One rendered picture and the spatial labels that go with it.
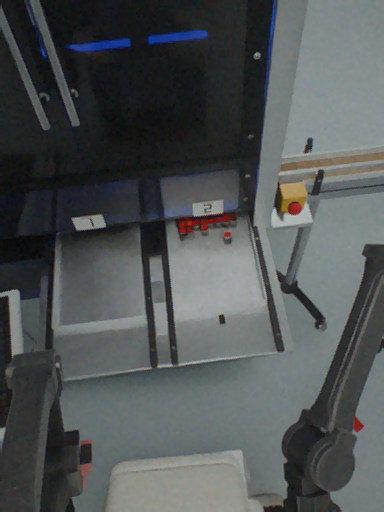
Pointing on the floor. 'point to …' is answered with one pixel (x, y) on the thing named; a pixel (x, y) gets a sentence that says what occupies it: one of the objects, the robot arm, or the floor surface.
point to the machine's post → (277, 104)
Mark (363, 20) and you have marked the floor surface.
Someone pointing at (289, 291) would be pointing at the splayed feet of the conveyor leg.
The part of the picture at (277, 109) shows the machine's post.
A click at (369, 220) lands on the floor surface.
